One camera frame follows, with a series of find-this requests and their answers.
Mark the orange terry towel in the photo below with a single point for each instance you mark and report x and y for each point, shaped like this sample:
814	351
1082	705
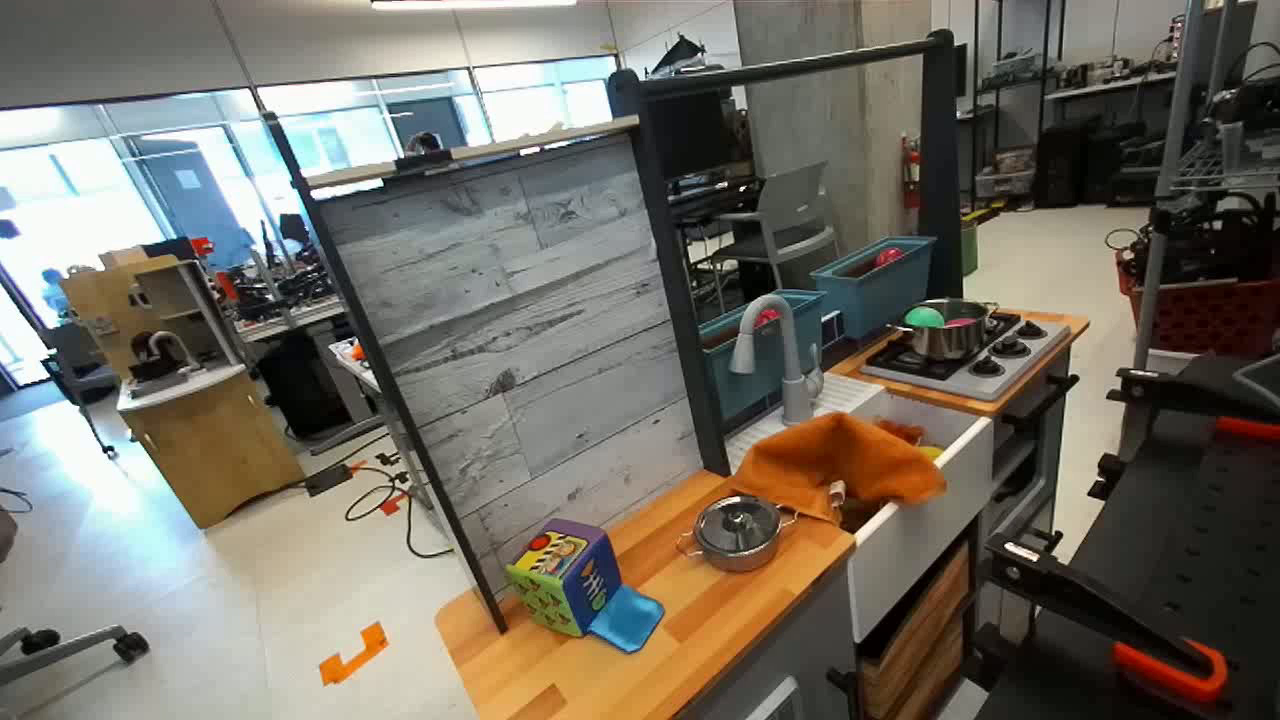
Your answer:
826	462

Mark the small teal plastic bin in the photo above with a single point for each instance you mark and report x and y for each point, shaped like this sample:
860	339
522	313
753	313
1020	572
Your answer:
764	354

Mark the grey wood-look back panel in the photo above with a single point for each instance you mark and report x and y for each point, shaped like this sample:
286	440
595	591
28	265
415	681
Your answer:
507	333

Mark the grey toy faucet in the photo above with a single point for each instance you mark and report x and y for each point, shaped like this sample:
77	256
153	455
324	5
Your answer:
799	373

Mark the grey plastic chair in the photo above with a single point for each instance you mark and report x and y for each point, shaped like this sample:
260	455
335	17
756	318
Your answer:
802	212

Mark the colourful toy cube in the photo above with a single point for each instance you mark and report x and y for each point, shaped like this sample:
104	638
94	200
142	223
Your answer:
565	572

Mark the large teal plastic bin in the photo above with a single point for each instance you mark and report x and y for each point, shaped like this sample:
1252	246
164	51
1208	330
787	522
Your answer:
882	293

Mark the green ball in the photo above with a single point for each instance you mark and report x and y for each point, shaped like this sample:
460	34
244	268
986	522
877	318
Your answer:
920	318

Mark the steel cooking pot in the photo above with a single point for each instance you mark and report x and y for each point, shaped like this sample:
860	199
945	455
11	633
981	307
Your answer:
952	342

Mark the white sink basin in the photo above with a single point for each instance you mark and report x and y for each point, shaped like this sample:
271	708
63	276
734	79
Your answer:
920	527

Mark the red fire extinguisher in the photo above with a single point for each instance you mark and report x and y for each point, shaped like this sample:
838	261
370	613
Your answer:
914	168

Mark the grey toy kitchen cabinet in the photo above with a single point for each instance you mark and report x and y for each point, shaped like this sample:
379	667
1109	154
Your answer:
787	667

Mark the grey toy stove top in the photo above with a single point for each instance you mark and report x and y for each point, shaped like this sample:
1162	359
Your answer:
981	379

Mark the wooden play cabinet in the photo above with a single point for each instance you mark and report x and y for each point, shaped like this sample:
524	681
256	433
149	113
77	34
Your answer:
202	440

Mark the black office chair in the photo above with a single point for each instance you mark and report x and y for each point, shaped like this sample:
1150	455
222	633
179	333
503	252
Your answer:
83	366

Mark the red crate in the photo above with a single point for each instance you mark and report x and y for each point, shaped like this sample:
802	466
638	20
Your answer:
1214	313

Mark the grey chair base with casters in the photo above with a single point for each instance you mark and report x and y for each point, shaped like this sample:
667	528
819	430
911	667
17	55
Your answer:
65	650

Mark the black metal rod frame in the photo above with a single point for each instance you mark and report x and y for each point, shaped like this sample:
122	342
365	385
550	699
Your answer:
681	265

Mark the orange floor bracket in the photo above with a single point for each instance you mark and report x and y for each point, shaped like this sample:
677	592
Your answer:
348	659

